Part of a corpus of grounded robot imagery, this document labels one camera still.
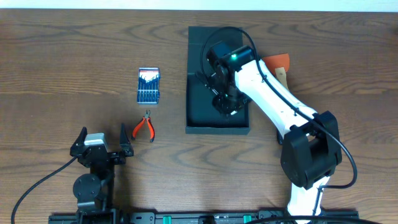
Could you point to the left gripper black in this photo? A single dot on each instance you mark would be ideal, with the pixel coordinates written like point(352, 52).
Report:
point(112, 155)

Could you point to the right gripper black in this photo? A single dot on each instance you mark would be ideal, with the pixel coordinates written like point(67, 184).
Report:
point(221, 106)

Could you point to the orange blade wooden scraper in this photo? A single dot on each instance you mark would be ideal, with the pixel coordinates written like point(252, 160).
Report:
point(278, 65)

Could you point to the black yellow screwdriver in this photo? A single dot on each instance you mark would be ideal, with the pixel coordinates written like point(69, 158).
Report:
point(279, 138)

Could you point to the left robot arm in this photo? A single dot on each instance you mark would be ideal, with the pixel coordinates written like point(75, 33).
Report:
point(94, 191)

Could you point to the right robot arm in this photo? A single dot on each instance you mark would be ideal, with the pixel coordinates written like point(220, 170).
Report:
point(311, 147)

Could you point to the dark green open box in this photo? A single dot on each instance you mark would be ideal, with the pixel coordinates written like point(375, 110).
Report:
point(201, 115)

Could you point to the blue screwdriver set case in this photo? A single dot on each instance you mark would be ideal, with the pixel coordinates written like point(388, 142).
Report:
point(148, 86)

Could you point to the orange handled pliers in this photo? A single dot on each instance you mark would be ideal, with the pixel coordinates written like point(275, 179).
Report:
point(145, 119)

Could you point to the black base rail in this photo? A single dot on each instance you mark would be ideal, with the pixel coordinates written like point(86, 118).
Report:
point(167, 218)

